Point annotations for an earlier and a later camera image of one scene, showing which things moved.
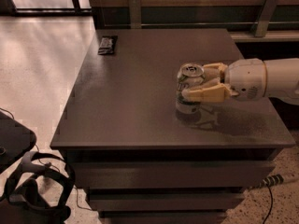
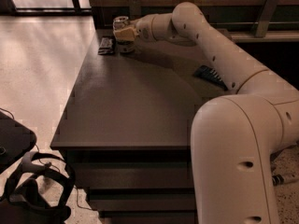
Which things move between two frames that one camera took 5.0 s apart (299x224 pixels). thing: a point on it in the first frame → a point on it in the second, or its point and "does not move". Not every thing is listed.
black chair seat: [15, 141] does not move
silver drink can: [189, 75] → [122, 22]
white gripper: [246, 78] → [144, 27]
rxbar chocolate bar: [107, 45] does not move
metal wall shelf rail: [261, 35] does not move
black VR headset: [22, 203] does not move
